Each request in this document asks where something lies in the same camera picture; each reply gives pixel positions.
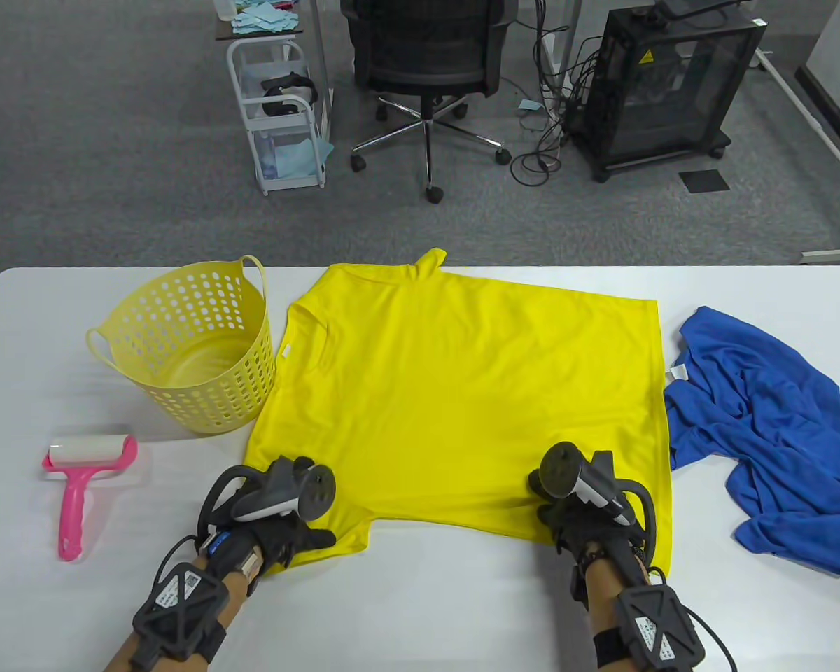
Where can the person's left hand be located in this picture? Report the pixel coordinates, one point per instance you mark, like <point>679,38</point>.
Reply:
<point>308,540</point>

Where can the person's right hand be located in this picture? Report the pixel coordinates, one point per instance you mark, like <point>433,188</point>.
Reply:
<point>581,533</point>

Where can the yellow t-shirt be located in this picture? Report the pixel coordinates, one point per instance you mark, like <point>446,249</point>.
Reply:
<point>462,392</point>

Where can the blue t-shirt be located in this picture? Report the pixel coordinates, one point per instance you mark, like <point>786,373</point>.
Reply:
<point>777,434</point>

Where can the pink lint roller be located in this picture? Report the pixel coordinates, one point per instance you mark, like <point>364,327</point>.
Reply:
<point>73,504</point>

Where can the person's right forearm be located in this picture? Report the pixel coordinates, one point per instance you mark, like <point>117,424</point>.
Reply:
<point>602,588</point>

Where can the person's left forearm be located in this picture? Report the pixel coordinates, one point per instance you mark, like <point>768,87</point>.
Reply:
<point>236,595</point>

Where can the grey left hand controller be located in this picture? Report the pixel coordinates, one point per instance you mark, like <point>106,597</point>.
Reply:
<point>315,490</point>

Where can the grey hand controller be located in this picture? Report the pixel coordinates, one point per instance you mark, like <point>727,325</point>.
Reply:
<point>560,465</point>
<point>315,490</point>

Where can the grey right hand controller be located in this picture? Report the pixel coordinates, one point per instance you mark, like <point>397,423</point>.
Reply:
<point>560,465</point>

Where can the yellow perforated plastic basket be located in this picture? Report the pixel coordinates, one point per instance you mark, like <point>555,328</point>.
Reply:
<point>182,371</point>

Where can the black floor plate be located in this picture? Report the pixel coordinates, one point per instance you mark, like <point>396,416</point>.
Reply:
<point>703,180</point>

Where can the light blue cloth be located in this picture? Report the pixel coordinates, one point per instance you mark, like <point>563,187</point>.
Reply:
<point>297,159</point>

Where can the light blue paper scrap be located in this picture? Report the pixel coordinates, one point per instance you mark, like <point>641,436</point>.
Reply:
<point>530,106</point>

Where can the black equipment cabinet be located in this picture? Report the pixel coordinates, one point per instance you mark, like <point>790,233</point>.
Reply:
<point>672,98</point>

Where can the black headset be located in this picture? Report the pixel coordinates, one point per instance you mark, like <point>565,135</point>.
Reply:
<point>287,91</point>

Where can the white rolling cart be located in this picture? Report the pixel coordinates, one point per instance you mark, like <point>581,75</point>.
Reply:
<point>234,77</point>

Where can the white desk leg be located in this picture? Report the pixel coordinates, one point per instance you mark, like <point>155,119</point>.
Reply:
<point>567,42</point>

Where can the black office chair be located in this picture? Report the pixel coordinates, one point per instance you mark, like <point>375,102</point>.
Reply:
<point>427,42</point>

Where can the pile of light blue cloths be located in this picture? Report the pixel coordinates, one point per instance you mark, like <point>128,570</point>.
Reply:
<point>266,19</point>

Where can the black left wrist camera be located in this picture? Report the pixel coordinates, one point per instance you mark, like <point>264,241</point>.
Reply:
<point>182,609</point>

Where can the white desk base frame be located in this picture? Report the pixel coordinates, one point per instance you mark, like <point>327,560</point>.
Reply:
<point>812,119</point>

